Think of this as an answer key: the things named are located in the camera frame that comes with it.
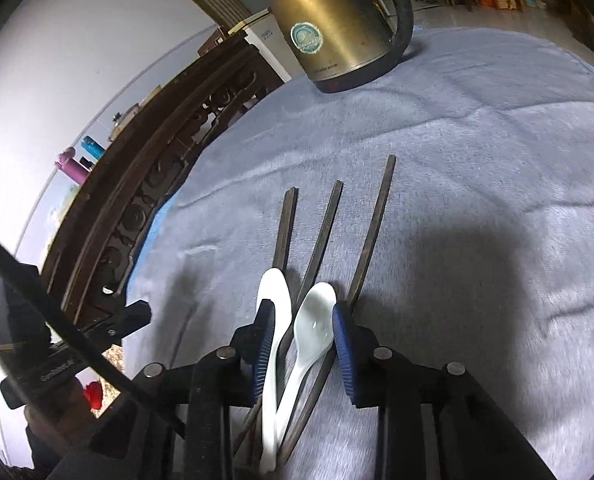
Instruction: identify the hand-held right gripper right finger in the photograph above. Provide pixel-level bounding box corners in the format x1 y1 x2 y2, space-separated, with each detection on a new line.
331 301 555 480

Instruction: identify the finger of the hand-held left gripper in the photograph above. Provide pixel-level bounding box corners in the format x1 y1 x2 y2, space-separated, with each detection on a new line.
80 300 153 348

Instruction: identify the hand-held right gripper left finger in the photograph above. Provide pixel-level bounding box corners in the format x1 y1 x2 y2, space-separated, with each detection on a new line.
91 299 278 480

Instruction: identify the white ceramic spoon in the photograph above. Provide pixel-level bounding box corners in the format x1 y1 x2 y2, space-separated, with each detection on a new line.
254 267 293 475
274 281 339 413

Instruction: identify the dark wooden chopstick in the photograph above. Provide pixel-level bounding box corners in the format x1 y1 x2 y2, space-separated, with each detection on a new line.
277 180 344 356
234 187 295 453
277 154 398 463
272 187 300 271

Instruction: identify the person's left hand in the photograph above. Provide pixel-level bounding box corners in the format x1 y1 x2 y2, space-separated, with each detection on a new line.
24 381 97 456

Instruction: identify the red plastic object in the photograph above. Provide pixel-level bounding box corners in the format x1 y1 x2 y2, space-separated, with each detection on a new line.
84 381 104 411

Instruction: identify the carved dark wooden furniture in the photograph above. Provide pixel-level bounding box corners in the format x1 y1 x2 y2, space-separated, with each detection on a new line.
40 34 285 331

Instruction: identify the pink bottle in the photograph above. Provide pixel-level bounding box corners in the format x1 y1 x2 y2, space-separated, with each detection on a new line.
54 147 89 184

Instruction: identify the grey-blue towel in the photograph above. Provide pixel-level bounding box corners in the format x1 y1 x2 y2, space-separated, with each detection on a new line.
120 27 594 480

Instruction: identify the white chest freezer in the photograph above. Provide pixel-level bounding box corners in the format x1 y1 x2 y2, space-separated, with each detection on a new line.
227 9 294 82

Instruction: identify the gold electric kettle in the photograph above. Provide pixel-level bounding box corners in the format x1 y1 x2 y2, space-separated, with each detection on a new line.
268 0 415 95

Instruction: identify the black cable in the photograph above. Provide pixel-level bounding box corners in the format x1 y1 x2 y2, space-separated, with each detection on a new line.
0 224 184 433

